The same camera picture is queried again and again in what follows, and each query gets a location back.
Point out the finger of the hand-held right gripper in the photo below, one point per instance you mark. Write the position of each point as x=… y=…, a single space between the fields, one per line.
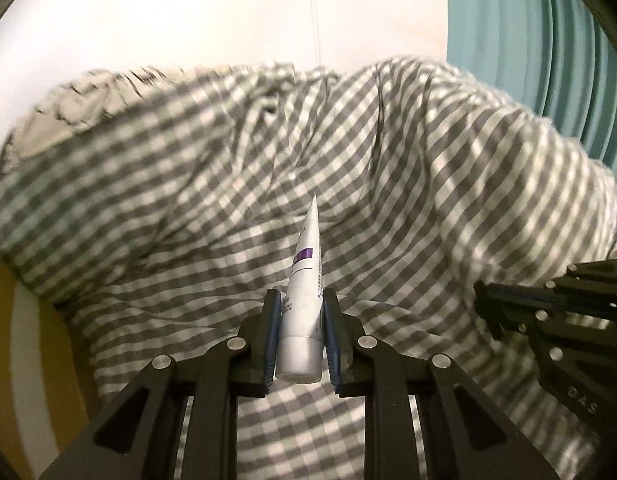
x=513 y=321
x=528 y=295

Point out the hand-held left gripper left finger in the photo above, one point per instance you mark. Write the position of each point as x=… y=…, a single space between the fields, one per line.
x=273 y=332

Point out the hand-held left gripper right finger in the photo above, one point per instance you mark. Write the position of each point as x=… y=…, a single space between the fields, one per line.
x=332 y=332

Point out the white tube purple label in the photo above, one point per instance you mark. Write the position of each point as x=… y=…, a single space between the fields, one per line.
x=301 y=310

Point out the brown cardboard box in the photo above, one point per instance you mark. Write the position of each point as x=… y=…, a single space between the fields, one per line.
x=43 y=360

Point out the grey white checked blanket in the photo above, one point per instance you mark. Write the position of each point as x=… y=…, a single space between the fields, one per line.
x=388 y=185

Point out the teal curtain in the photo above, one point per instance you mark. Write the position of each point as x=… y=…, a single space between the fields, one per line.
x=528 y=35

